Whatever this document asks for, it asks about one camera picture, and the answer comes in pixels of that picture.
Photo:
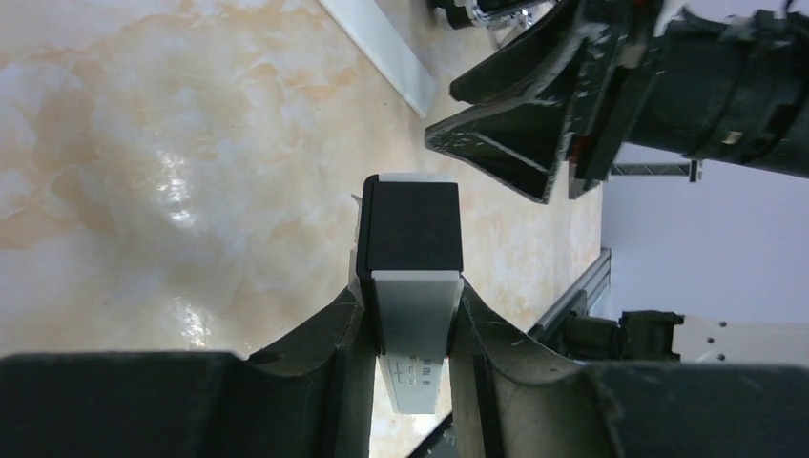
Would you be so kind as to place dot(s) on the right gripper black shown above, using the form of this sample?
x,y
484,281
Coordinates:
x,y
515,142

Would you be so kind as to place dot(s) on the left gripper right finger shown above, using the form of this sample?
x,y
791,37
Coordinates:
x,y
513,397

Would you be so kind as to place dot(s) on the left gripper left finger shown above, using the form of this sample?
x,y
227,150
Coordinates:
x,y
308,394

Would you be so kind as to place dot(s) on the white battery cover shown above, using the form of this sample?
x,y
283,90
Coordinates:
x,y
365,23

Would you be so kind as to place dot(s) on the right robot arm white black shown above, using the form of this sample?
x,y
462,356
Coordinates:
x,y
729,93

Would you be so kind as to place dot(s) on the black poker chip case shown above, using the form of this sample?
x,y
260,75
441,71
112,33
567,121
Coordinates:
x,y
493,15

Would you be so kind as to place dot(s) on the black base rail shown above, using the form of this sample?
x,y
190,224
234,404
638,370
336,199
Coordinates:
x,y
582,297

